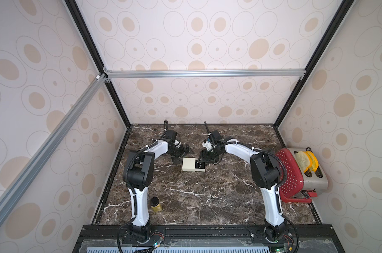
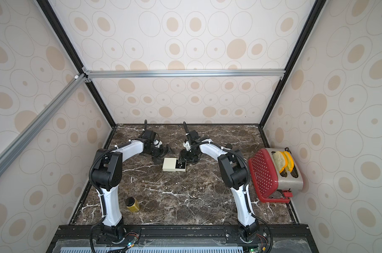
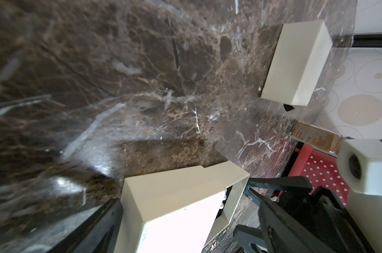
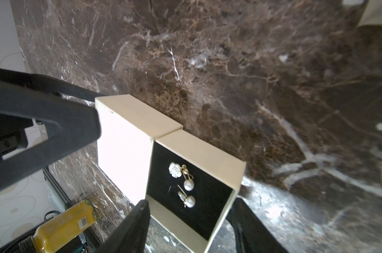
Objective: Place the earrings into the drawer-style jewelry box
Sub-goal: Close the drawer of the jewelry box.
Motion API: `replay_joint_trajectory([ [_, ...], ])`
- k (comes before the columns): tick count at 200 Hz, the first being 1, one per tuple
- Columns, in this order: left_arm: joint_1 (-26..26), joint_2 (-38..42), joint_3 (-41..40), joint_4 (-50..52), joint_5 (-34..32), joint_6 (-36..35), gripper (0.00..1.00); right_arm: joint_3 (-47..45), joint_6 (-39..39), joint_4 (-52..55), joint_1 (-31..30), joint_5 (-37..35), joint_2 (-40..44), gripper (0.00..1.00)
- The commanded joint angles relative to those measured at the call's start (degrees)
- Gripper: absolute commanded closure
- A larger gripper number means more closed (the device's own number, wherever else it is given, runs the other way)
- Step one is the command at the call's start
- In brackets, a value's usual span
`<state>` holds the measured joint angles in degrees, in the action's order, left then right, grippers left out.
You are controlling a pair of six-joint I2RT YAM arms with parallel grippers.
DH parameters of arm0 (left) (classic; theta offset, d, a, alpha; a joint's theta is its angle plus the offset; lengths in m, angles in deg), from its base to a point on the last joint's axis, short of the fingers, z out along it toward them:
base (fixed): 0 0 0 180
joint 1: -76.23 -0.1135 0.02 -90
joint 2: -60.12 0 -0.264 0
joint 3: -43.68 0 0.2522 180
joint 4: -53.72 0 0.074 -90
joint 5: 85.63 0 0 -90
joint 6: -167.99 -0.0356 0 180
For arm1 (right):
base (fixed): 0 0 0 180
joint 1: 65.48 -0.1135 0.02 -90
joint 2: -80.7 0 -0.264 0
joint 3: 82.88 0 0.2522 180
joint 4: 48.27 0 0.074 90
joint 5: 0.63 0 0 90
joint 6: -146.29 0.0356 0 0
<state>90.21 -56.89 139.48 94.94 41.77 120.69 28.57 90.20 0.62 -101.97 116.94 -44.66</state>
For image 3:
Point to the cream drawer jewelry box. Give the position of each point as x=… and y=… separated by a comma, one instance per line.
x=177, y=211

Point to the gold pearl earring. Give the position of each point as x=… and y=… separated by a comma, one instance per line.
x=223, y=202

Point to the red perforated rack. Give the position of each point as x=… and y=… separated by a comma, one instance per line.
x=320, y=169

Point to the brown spice bottle black cap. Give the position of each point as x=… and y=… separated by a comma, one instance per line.
x=320, y=139

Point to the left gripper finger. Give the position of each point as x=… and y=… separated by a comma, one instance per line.
x=97, y=234

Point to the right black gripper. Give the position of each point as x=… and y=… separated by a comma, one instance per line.
x=293, y=220

